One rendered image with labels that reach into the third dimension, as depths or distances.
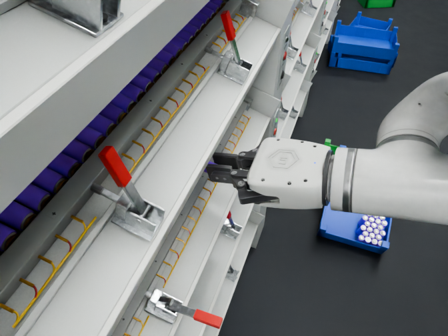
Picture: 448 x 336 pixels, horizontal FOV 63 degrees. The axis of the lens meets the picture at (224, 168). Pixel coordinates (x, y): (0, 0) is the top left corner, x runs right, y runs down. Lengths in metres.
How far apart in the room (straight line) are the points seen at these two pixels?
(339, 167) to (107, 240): 0.28
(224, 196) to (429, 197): 0.31
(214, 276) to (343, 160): 0.39
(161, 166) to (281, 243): 0.84
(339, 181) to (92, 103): 0.33
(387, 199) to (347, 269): 0.74
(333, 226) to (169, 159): 0.91
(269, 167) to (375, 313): 0.74
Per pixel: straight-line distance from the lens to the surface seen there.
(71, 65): 0.20
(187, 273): 0.54
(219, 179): 0.53
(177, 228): 0.54
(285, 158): 0.50
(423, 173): 0.47
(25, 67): 0.19
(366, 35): 2.18
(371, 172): 0.47
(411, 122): 0.52
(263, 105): 0.77
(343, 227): 1.25
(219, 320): 0.48
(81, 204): 0.35
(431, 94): 0.49
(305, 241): 1.21
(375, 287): 1.19
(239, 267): 0.99
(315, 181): 0.47
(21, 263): 0.31
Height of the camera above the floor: 1.00
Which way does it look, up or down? 46 degrees down
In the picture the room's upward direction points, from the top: straight up
